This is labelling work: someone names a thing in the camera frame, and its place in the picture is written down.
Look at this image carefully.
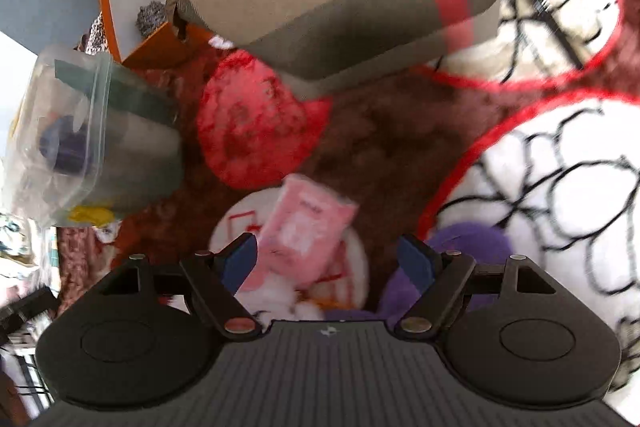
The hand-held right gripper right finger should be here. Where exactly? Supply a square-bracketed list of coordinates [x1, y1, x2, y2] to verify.
[395, 234, 557, 339]

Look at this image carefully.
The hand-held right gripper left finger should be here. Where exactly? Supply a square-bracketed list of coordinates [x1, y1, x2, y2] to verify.
[102, 232, 263, 342]

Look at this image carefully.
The pink packet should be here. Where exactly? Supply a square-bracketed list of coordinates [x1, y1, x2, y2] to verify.
[247, 173, 360, 290]

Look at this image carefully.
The clear plastic storage box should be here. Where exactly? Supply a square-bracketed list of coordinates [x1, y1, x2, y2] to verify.
[0, 44, 186, 228]

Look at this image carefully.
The steel wool scrubber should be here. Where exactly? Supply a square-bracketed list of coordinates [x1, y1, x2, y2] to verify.
[136, 1, 168, 38]

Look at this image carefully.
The white fuzzy cloth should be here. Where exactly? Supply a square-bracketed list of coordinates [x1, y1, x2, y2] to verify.
[235, 277, 326, 320]

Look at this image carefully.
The purple fuzzy cloth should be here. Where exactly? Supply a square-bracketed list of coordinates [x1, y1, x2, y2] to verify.
[327, 222, 516, 323]

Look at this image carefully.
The red printed blanket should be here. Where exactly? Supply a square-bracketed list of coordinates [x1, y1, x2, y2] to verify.
[50, 0, 640, 408]

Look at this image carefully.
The dark purple roll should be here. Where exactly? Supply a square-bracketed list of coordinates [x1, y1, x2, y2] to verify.
[39, 117, 93, 175]

